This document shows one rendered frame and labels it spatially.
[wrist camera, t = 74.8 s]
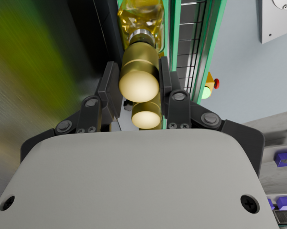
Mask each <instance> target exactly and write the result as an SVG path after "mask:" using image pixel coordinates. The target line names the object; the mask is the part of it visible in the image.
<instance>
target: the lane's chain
mask: <svg viewBox="0 0 287 229"><path fill-rule="evenodd" d="M202 1H203V2H202ZM205 1H207V0H181V4H182V5H181V12H180V24H179V37H178V55H177V67H176V71H177V72H178V77H179V82H180V86H181V89H182V90H185V91H187V92H188V93H189V95H190V93H191V88H192V82H193V76H194V70H195V65H196V60H197V55H198V48H199V42H200V37H201V32H202V26H203V19H204V14H205V9H206V4H207V2H205ZM193 2H195V3H193ZM197 2H199V3H197ZM185 3H187V4H185ZM189 3H190V4H189Z"/></svg>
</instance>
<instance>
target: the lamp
mask: <svg viewBox="0 0 287 229"><path fill-rule="evenodd" d="M210 93H211V92H210V89H209V87H208V86H205V87H204V91H203V95H202V99H205V98H207V97H209V96H210Z"/></svg>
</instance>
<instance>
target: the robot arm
mask: <svg viewBox="0 0 287 229"><path fill-rule="evenodd" d="M158 65H159V81H160V100H161V113H162V115H164V119H167V128H166V129H157V130H135V131H115V132H111V128H112V125H111V122H117V120H118V118H119V117H120V112H121V107H122V101H123V95H122V94H121V93H120V91H119V87H118V82H119V76H120V71H119V67H118V64H117V63H115V62H114V61H110V62H107V65H106V68H105V71H104V75H103V77H101V78H100V79H99V83H98V85H97V88H96V91H95V94H94V95H92V96H88V97H86V98H85V99H84V100H83V101H82V104H81V108H80V110H78V111H77V112H75V113H74V114H72V115H71V116H69V117H68V118H66V119H64V120H63V121H61V122H60V123H58V124H57V126H56V128H55V129H54V128H51V129H49V130H47V131H45V132H43V133H41V134H38V135H36V136H34V137H32V138H29V139H28V140H26V141H25V142H24V143H23V144H22V146H21V148H20V166H19V167H18V169H17V170H16V172H15V173H14V175H13V177H12V178H11V180H10V182H9V183H8V185H7V186H6V188H5V190H4V192H3V194H2V195H1V197H0V229H279V227H278V224H277V221H276V219H275V217H274V214H273V212H272V209H271V206H270V204H269V202H268V199H267V197H266V194H265V192H264V190H263V188H262V185H261V183H260V181H259V175H260V170H261V164H262V156H263V151H264V145H265V136H264V135H263V133H262V132H261V131H259V130H257V129H254V128H251V127H248V126H245V125H242V124H239V123H236V122H233V121H230V120H227V119H225V120H222V119H221V118H220V117H219V115H217V114H216V113H214V112H212V111H210V110H208V109H206V108H204V107H203V106H201V105H199V104H197V103H195V102H193V101H191V100H190V95H189V93H188V92H187V91H185V90H182V89H181V86H180V82H179V77H178V72H177V71H169V65H168V57H167V56H163V57H161V58H160V59H158Z"/></svg>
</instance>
